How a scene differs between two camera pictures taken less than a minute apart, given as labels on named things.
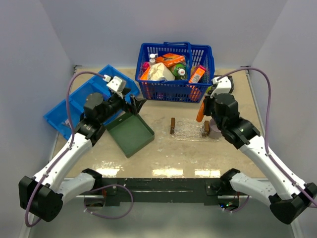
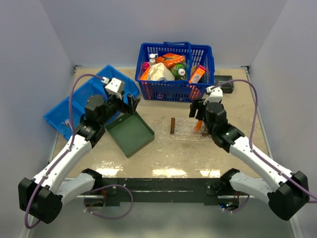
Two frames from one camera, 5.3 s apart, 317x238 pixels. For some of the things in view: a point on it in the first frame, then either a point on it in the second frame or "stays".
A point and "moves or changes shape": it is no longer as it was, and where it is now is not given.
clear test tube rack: x=190 y=130 stays
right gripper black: x=207 y=101 → x=197 y=104
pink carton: x=145 y=66 stays
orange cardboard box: x=171 y=60 stays
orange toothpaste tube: x=200 y=115 moves or changes shape
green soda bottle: x=180 y=71 stays
